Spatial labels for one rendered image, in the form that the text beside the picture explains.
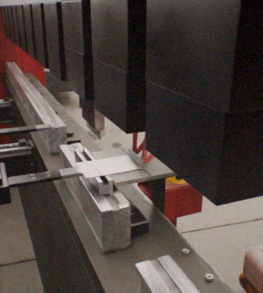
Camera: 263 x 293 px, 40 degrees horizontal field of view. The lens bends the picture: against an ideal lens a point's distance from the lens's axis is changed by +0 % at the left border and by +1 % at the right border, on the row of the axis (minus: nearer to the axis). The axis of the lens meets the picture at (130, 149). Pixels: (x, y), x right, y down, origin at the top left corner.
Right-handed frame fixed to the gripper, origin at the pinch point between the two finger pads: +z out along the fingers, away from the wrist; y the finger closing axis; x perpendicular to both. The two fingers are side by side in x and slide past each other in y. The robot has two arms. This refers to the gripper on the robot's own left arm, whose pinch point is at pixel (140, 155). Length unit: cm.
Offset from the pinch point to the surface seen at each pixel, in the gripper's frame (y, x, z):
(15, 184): 1.7, -24.1, 13.8
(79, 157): -8.3, -9.9, 7.3
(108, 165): -0.7, -6.0, 4.8
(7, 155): -58, -16, 28
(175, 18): 40, -26, -21
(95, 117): 3.6, -15.2, -4.8
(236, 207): -113, 157, 36
